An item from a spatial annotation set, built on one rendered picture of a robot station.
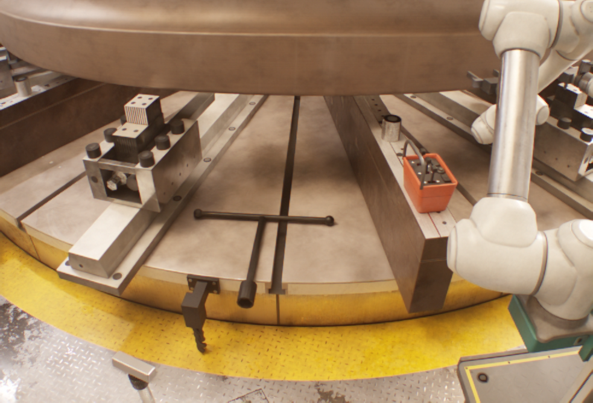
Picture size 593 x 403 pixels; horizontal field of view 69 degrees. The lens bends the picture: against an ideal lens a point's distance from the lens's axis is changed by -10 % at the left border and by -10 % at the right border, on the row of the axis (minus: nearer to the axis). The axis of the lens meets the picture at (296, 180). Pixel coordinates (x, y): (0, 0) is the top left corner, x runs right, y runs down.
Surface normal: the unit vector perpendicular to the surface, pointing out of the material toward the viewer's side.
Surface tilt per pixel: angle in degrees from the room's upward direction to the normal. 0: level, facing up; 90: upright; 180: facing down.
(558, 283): 82
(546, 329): 15
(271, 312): 90
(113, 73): 90
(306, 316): 90
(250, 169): 0
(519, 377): 0
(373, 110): 0
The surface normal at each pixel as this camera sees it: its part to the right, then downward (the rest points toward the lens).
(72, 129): 0.79, 0.35
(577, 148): -0.87, 0.29
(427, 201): 0.14, 0.66
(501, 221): -0.32, -0.25
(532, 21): -0.19, -0.05
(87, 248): 0.00, -0.82
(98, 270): -0.26, 0.55
